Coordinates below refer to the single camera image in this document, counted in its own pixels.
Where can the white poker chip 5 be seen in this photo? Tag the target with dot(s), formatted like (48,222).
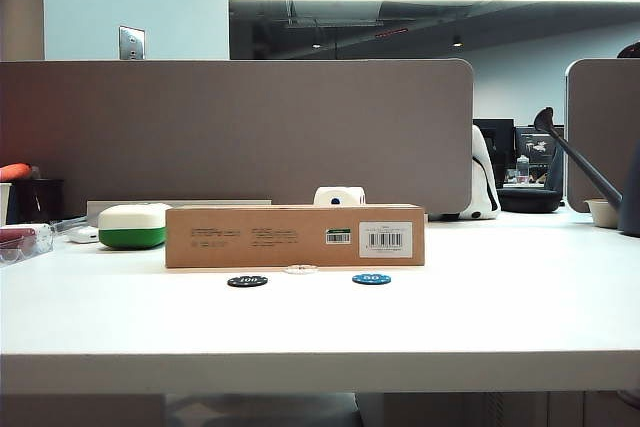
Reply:
(300,269)

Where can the brown cardboard rectangular box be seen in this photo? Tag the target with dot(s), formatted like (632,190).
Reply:
(260,242)

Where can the blue poker chip 50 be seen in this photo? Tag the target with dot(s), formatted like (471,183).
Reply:
(372,279)

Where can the black poker chip 100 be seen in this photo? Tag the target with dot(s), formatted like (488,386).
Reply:
(247,281)

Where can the clear box with red chips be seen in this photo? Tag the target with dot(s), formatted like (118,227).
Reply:
(22,242)

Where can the white die with blue dot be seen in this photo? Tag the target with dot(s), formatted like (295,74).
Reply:
(337,195)

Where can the wide grey desk divider panel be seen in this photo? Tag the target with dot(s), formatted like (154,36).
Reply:
(225,132)

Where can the white and black plush toy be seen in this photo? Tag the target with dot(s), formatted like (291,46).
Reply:
(482,182)

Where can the black computer monitor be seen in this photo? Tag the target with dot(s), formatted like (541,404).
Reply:
(500,142)

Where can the white and green rounded container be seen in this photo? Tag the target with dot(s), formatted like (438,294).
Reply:
(132,232)

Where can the clear water bottle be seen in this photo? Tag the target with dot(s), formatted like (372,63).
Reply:
(523,168)

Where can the black bowl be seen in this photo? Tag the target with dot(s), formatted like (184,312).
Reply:
(529,200)

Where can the computer monitor with lit screen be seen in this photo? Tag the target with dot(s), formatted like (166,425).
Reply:
(535,147)

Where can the blue grey office chair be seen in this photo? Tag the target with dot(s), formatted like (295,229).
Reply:
(556,169)

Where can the small white earbuds case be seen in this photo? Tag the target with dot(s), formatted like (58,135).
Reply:
(83,235)

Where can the dark grey watering can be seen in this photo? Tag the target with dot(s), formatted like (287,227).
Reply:
(582,162)

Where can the black pot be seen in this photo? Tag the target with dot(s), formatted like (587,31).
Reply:
(40,199)

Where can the white paper bowl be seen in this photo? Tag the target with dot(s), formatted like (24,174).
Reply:
(604,213)

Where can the narrow grey desk divider panel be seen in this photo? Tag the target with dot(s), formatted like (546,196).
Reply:
(602,122)

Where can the orange rounded object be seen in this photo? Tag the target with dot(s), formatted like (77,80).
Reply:
(14,172)

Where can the dark haired person head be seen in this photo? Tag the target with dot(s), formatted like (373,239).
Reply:
(631,51)

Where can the metal wall switch plate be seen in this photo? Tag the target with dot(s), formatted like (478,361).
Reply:
(132,43)

